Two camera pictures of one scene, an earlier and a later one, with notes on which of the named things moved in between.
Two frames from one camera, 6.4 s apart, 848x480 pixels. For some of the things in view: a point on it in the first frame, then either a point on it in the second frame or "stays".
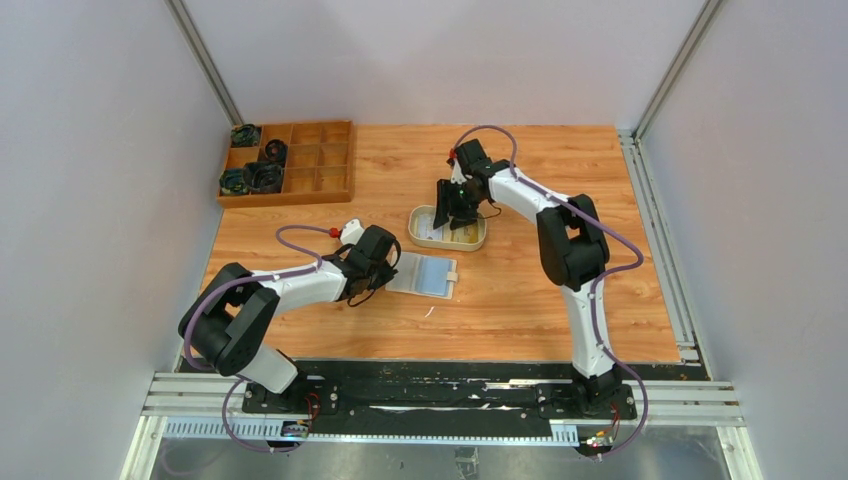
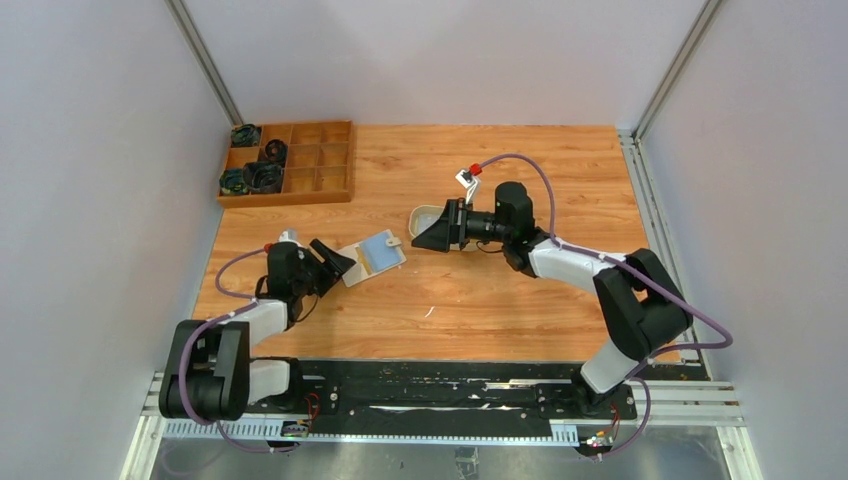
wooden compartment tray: [319, 165] stays
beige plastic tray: [422, 232] stays
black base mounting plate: [460, 391] stays
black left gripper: [387, 274] -> [332, 269]
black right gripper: [446, 204] -> [443, 232]
